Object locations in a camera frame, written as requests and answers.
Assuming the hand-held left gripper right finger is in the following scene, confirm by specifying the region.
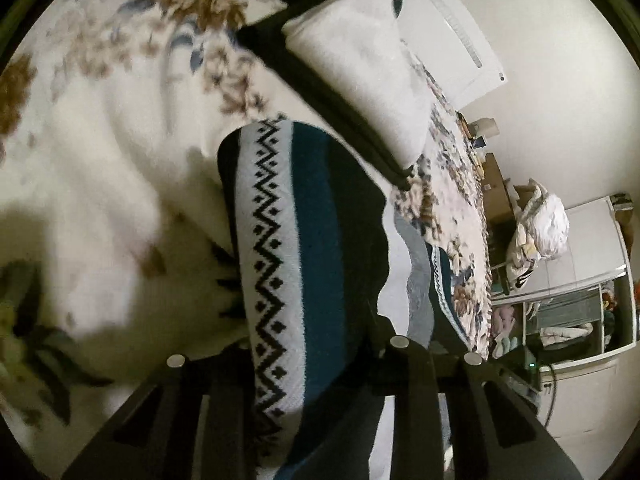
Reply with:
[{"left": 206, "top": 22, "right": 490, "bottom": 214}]
[{"left": 370, "top": 335, "right": 583, "bottom": 480}]

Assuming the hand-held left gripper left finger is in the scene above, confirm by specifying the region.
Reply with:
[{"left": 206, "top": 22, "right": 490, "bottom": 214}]
[{"left": 60, "top": 342, "right": 261, "bottom": 480}]

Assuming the dark patterned knit sweater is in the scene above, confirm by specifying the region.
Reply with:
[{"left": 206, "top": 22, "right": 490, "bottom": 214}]
[{"left": 217, "top": 115, "right": 481, "bottom": 480}]

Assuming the pink cloth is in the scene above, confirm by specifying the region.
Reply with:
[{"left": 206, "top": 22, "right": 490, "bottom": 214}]
[{"left": 492, "top": 305, "right": 521, "bottom": 356}]

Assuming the white folded jacket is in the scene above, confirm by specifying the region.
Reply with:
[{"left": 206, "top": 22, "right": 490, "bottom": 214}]
[{"left": 540, "top": 322, "right": 596, "bottom": 348}]

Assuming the white cloth bundle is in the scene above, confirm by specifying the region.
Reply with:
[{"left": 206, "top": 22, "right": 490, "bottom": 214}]
[{"left": 505, "top": 182, "right": 571, "bottom": 291}]

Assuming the cardboard box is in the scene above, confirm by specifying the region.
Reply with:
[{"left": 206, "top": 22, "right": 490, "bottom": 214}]
[{"left": 480, "top": 152, "right": 516, "bottom": 223}]

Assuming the white wardrobe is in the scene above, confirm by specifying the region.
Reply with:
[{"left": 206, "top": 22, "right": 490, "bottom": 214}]
[{"left": 490, "top": 192, "right": 640, "bottom": 461}]

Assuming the floral fleece blanket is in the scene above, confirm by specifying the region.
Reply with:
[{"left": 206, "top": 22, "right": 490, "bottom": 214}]
[{"left": 0, "top": 0, "right": 493, "bottom": 466}]

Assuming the white pillow with black edge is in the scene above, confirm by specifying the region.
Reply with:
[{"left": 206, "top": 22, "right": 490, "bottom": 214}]
[{"left": 235, "top": 0, "right": 436, "bottom": 191}]

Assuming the white wall panel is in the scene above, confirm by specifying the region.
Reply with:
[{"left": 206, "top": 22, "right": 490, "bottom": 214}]
[{"left": 397, "top": 0, "right": 508, "bottom": 108}]

